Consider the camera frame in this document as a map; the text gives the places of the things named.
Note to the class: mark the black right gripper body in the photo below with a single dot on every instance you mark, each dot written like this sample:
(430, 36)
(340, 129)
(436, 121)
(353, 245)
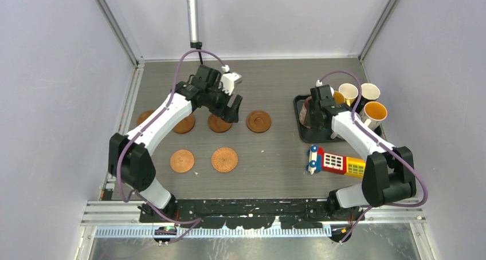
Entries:
(312, 116)

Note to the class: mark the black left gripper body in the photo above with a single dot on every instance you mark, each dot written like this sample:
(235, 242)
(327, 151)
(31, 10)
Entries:
(216, 99)

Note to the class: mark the dark wooden round coaster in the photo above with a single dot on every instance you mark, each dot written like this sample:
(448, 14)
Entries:
(218, 125)

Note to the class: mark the blue mug yellow inside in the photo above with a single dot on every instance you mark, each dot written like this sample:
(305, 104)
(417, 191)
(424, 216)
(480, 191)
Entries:
(339, 98)

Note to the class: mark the pink floral mug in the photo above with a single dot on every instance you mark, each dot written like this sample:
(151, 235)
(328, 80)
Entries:
(303, 112)

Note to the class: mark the brown wooden coaster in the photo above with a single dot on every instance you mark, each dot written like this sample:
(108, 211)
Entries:
(185, 125)
(144, 116)
(258, 121)

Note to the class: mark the woven rattan round coaster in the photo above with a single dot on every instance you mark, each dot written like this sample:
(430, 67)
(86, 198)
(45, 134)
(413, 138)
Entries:
(224, 159)

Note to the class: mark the smooth orange round coaster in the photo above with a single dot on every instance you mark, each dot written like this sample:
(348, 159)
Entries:
(182, 161)

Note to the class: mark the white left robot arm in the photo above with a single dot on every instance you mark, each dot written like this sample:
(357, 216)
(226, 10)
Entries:
(129, 157)

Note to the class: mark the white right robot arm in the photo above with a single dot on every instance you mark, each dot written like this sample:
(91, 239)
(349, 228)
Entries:
(388, 176)

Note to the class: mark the black plastic tray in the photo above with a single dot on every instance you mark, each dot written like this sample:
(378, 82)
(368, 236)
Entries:
(311, 135)

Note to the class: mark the yellow mug white inside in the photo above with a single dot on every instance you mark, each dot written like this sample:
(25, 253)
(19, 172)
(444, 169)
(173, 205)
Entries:
(349, 92)

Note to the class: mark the white mug orange inside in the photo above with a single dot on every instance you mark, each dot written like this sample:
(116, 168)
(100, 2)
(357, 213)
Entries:
(372, 114)

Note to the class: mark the toy block train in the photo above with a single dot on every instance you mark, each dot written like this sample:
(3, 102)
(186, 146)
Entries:
(319, 160)

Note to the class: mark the silver microphone on tripod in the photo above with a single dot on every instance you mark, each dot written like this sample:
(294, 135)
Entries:
(192, 12)

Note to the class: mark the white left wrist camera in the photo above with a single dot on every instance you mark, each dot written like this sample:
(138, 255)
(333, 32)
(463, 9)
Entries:
(229, 80)

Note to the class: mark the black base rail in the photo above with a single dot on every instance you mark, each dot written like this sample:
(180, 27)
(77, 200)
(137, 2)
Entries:
(258, 213)

